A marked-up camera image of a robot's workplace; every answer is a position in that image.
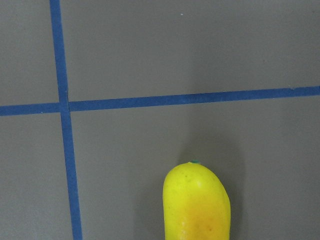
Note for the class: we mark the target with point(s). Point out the yellow mango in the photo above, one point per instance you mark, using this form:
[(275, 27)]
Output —
[(196, 205)]

